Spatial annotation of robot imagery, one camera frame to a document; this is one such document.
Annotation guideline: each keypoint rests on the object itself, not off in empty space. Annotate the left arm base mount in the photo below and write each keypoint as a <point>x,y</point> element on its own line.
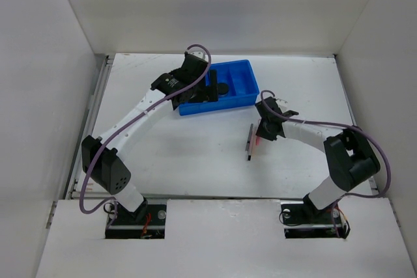
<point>150,226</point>

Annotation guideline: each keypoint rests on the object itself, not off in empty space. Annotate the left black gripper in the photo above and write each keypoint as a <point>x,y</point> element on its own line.
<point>212,97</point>

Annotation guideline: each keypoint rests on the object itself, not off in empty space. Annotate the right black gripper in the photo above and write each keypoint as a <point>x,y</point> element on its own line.
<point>260,132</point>

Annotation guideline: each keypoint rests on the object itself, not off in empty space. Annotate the blue divided plastic tray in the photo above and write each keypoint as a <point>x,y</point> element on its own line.
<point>243,89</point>

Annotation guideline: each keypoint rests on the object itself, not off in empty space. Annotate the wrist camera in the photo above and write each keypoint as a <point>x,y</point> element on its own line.
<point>198,53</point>
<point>282,104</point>

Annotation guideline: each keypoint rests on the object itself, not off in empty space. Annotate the light pink tube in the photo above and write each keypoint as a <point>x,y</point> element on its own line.
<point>252,144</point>

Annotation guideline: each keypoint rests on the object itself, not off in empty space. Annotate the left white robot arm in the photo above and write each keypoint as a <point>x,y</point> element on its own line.
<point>103,158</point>

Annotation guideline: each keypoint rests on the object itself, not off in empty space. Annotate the pink small brush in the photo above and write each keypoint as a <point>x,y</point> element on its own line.
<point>257,138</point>

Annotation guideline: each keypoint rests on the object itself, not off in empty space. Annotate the houndstooth pattern pencil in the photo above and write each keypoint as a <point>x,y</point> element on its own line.
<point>248,143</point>

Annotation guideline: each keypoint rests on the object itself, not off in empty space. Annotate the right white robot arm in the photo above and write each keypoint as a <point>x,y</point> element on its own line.
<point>349,155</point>

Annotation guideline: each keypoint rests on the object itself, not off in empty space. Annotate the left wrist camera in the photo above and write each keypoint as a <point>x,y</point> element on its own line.
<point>198,53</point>

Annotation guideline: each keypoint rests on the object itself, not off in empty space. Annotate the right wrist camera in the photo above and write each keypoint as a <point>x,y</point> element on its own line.
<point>282,104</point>

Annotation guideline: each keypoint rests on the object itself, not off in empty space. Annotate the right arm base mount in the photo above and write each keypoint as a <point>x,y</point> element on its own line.
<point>298,223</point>

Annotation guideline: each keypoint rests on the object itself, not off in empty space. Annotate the black round jar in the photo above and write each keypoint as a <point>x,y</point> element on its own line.
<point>222,89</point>

